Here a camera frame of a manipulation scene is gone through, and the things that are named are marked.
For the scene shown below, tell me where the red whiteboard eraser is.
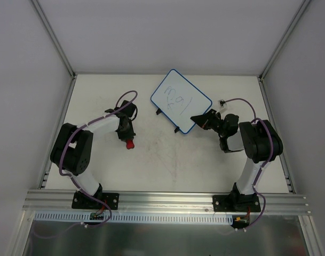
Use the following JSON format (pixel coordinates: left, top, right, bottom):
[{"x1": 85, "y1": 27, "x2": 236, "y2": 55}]
[{"x1": 126, "y1": 139, "x2": 135, "y2": 149}]

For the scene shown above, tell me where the blue framed whiteboard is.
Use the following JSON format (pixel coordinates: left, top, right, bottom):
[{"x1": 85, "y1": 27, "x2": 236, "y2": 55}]
[{"x1": 150, "y1": 69, "x2": 212, "y2": 134}]

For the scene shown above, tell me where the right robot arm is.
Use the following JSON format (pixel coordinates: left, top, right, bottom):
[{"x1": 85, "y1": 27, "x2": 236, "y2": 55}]
[{"x1": 191, "y1": 109, "x2": 283, "y2": 211}]

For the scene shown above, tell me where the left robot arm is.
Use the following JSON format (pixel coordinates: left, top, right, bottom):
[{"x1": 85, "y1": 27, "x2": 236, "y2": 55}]
[{"x1": 50, "y1": 100, "x2": 138, "y2": 208}]

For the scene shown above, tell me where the whiteboard metal stand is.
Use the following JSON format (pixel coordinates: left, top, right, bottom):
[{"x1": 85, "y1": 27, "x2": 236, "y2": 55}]
[{"x1": 155, "y1": 108, "x2": 180, "y2": 133}]

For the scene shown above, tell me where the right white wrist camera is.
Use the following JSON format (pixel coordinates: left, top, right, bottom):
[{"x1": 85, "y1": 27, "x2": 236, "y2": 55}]
[{"x1": 218, "y1": 99, "x2": 227, "y2": 113}]

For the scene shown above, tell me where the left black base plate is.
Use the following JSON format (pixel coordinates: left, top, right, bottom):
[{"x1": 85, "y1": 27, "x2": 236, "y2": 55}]
[{"x1": 71, "y1": 191, "x2": 120, "y2": 210}]

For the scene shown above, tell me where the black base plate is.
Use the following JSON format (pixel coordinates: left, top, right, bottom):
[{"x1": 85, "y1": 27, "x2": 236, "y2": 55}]
[
  {"x1": 71, "y1": 191, "x2": 120, "y2": 210},
  {"x1": 212, "y1": 194, "x2": 261, "y2": 213}
]

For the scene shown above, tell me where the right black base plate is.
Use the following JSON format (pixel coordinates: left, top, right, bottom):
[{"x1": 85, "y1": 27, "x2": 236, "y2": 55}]
[{"x1": 212, "y1": 194, "x2": 261, "y2": 213}]

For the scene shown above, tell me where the left aluminium frame post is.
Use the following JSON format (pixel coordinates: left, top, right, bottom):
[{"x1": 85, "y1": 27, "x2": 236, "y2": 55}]
[{"x1": 30, "y1": 0, "x2": 77, "y2": 79}]

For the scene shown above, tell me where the aluminium frame post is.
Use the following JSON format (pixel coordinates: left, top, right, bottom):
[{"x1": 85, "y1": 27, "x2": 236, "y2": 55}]
[
  {"x1": 258, "y1": 0, "x2": 312, "y2": 81},
  {"x1": 30, "y1": 0, "x2": 77, "y2": 79}
]

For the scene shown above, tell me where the aluminium mounting rail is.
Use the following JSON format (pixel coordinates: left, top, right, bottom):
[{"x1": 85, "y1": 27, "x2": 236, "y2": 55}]
[{"x1": 22, "y1": 189, "x2": 312, "y2": 215}]

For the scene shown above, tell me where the white slotted cable duct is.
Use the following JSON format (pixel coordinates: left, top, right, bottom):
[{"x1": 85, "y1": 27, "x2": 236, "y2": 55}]
[{"x1": 34, "y1": 211, "x2": 233, "y2": 225}]

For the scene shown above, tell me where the right aluminium frame post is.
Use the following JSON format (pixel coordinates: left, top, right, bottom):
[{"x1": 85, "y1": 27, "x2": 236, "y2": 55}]
[{"x1": 258, "y1": 0, "x2": 312, "y2": 81}]

